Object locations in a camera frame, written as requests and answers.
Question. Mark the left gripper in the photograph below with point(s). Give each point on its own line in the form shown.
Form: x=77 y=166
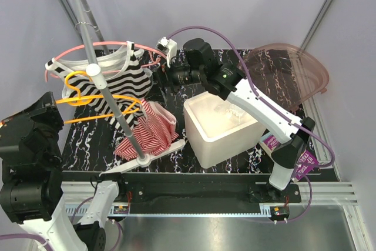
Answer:
x=46 y=106

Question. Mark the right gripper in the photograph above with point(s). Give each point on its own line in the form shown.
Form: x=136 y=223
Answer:
x=165 y=74

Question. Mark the red white striped tank top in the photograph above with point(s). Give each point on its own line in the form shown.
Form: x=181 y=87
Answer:
x=156 y=129

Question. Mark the yellow plastic hanger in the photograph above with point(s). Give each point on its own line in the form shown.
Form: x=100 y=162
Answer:
x=80 y=100

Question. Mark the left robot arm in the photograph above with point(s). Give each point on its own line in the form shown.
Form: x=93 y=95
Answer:
x=32 y=195

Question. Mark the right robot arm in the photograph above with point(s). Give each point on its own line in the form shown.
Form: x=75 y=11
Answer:
x=227 y=81

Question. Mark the pink plastic hanger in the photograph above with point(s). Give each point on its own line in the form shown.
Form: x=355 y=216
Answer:
x=103 y=43

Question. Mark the black white striped tank top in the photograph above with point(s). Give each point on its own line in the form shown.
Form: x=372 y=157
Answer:
x=123 y=73

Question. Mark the black marble pattern mat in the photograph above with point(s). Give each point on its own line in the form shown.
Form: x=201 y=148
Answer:
x=90 y=145

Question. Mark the white clothes rack base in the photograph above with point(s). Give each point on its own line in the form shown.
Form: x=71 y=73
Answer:
x=146 y=161

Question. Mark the white foam box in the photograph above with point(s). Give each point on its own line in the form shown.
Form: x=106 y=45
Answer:
x=218 y=130

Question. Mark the purple children's book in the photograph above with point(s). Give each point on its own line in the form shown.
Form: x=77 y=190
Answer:
x=305 y=164

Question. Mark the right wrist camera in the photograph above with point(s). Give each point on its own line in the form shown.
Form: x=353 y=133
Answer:
x=169 y=48

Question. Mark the aluminium frame rail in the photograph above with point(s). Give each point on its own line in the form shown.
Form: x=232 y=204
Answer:
x=320 y=188

